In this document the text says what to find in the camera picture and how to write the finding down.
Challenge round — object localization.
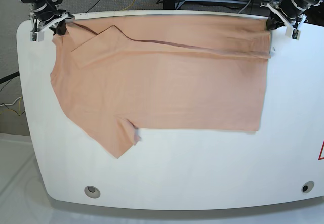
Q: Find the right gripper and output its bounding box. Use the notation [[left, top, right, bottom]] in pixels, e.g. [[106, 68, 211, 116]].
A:
[[30, 5, 75, 36]]

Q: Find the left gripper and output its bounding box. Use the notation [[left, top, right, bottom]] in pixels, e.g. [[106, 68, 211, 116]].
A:
[[261, 0, 308, 30]]

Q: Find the peach pink T-shirt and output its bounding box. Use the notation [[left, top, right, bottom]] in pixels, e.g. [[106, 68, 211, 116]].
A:
[[50, 15, 271, 158]]

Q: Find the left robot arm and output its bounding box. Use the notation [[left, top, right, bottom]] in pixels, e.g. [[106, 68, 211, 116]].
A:
[[264, 0, 323, 30]]

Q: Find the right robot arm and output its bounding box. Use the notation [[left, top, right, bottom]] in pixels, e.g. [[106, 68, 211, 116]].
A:
[[19, 0, 74, 42]]

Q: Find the black bar at left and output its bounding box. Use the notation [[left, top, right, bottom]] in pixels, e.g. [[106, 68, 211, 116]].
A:
[[0, 71, 20, 84]]

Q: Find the red triangle sticker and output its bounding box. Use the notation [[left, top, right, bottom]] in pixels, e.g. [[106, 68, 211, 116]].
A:
[[318, 142, 324, 160]]

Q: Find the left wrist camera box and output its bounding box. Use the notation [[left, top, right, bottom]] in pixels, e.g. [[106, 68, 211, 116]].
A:
[[285, 26, 301, 40]]

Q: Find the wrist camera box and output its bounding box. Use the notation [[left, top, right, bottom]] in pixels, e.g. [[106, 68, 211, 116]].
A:
[[285, 26, 301, 40], [30, 31, 45, 42]]

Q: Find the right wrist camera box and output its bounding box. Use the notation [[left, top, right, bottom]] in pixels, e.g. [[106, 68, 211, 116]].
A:
[[30, 31, 45, 42]]

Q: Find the white cable at left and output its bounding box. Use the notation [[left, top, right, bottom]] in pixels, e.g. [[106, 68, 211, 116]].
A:
[[0, 96, 23, 108]]

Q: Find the yellow floor cable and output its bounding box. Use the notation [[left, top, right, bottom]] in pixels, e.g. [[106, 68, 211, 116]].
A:
[[0, 97, 23, 117]]

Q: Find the left table cable grommet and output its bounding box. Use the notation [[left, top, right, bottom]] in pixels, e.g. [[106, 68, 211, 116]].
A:
[[84, 186, 101, 199]]

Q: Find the table cable grommet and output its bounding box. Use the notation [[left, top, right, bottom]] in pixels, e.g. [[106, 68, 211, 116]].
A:
[[301, 181, 314, 193], [84, 186, 101, 199]]

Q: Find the right table cable grommet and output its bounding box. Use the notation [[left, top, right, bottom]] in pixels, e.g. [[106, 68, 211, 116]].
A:
[[301, 181, 314, 193]]

